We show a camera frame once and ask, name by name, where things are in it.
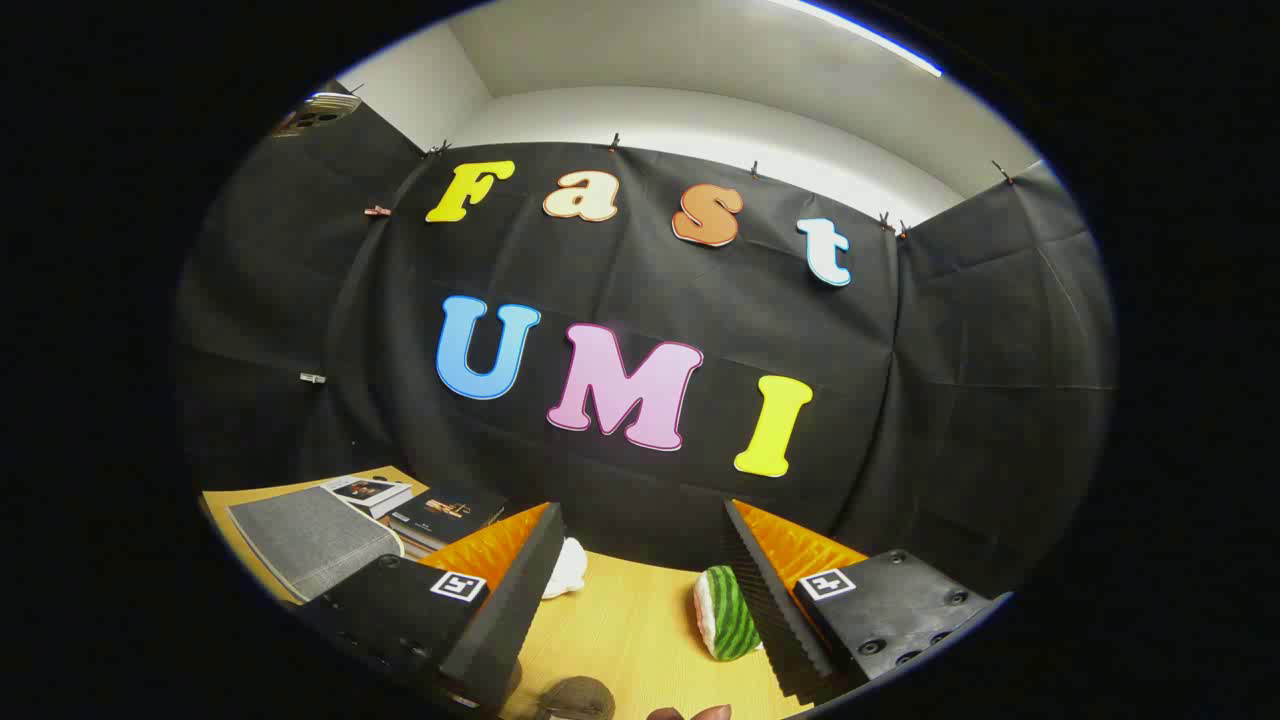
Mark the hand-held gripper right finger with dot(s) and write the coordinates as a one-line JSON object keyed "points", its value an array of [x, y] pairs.
{"points": [[775, 600]]}

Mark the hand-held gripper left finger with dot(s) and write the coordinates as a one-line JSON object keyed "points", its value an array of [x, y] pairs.
{"points": [[510, 600]]}

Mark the brown fuzzy shoe with bow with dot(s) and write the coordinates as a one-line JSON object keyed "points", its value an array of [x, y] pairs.
{"points": [[578, 698]]}

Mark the cream fabric storage box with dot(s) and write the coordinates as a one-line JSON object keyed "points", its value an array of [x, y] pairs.
{"points": [[310, 540]]}

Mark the watermelon slice plush toy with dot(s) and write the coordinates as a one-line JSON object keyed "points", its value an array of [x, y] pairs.
{"points": [[728, 615]]}

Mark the white plush toy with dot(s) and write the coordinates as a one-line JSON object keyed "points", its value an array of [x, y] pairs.
{"points": [[567, 570]]}

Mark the brown cover book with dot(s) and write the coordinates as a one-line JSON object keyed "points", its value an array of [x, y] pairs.
{"points": [[420, 543]]}

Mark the dark blue hardcover book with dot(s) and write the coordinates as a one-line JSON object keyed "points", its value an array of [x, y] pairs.
{"points": [[445, 510]]}

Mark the white portrait cover book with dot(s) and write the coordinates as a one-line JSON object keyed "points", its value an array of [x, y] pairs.
{"points": [[368, 492]]}

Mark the silver metal object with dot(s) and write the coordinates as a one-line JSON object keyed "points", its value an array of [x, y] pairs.
{"points": [[315, 112]]}

